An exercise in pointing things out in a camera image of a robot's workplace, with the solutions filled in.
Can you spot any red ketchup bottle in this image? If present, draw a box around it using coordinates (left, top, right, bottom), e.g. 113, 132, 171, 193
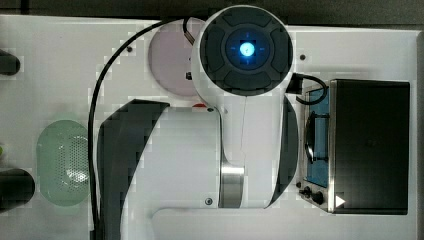
192, 103, 206, 108

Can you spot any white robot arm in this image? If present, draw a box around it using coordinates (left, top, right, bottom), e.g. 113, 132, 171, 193
94, 5, 299, 240

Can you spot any green perforated strainer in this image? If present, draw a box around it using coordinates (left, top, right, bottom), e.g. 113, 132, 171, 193
36, 120, 89, 207

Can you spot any lilac round plate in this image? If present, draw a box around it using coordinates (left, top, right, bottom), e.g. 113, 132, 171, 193
148, 20, 197, 97

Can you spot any black toaster oven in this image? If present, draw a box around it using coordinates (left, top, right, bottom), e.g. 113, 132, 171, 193
296, 79, 410, 215

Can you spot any black container with green stick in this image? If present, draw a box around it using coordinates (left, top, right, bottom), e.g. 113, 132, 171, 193
0, 169, 35, 213

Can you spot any black cylinder container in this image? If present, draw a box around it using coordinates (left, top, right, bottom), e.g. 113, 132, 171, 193
0, 50, 21, 76

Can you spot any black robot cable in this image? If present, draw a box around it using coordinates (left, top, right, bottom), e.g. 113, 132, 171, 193
87, 18, 188, 240

